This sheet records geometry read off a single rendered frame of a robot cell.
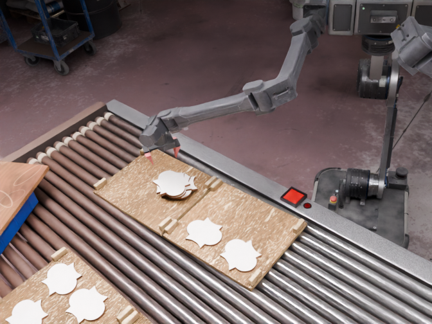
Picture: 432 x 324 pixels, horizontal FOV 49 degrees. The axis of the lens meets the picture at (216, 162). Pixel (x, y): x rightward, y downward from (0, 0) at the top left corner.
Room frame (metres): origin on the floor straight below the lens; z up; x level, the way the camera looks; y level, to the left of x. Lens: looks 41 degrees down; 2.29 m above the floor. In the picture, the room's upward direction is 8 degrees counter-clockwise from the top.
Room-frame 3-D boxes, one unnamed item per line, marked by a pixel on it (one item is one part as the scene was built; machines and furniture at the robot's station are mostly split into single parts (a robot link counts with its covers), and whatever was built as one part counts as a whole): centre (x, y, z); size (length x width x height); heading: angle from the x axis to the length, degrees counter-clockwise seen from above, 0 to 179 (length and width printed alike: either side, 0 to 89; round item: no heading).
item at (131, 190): (1.47, 0.27, 0.93); 0.41 x 0.35 x 0.02; 44
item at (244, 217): (1.18, -0.03, 0.93); 0.41 x 0.35 x 0.02; 45
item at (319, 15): (1.70, -0.45, 1.45); 0.09 x 0.08 x 0.12; 68
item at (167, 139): (1.47, 0.20, 1.18); 0.10 x 0.07 x 0.07; 105
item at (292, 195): (1.30, -0.28, 0.92); 0.06 x 0.06 x 0.01; 42
